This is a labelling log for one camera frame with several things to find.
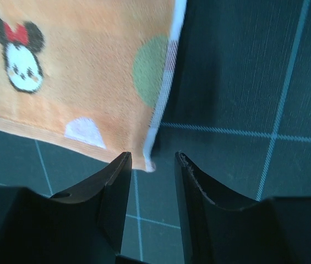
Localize black grid mat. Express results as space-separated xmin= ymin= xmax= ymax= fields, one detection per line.
xmin=0 ymin=1 xmax=311 ymax=263

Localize orange polka dot towel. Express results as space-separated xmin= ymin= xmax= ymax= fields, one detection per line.
xmin=0 ymin=1 xmax=187 ymax=172

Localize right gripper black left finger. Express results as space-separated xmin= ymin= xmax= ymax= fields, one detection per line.
xmin=0 ymin=152 xmax=132 ymax=263

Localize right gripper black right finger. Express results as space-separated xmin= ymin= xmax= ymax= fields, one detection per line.
xmin=174 ymin=152 xmax=311 ymax=263

